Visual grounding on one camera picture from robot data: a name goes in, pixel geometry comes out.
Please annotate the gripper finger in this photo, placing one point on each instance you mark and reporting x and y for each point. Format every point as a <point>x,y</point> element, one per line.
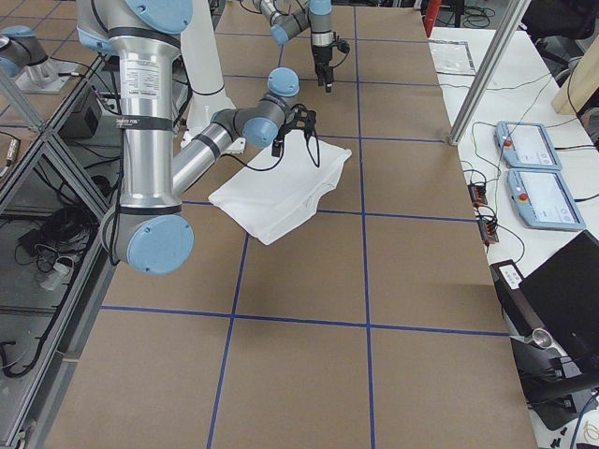
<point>313,147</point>
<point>325,77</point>
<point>277,147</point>

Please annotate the lower teach pendant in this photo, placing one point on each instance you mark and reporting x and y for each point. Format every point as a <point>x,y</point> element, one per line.
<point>543,200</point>

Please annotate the upper teach pendant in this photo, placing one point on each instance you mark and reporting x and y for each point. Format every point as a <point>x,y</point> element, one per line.
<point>526,145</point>

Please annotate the white long-sleeve printed shirt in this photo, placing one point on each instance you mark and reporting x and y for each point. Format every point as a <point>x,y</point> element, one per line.
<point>269,200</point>

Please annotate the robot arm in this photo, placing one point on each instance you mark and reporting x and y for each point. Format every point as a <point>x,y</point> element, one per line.
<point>315,16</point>
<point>175,121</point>

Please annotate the teach pendant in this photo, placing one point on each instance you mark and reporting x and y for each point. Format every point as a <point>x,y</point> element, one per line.
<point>526,145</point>
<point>543,200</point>

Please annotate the aluminium frame post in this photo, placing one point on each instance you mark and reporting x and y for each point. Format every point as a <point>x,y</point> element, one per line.
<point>502,37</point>

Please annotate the black laptop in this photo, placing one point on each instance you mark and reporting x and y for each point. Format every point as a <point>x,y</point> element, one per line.
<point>554,310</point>

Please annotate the clear plastic bag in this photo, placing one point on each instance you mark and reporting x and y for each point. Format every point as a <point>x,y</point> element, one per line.
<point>452,57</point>

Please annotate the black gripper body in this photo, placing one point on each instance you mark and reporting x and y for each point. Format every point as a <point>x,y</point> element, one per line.
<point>279,137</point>
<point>322,56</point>

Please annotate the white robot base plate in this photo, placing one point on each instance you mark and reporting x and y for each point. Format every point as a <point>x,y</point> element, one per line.
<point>199,121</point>

